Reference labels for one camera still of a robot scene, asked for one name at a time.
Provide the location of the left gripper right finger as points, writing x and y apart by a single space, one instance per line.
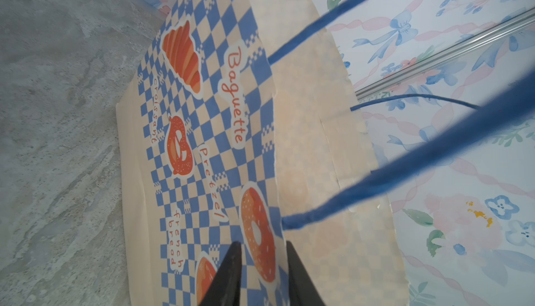
301 289

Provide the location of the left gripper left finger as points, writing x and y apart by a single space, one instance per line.
225 288

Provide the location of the blue checkered paper bag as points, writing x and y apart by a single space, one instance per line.
217 146

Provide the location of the left aluminium corner post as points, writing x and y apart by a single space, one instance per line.
505 29

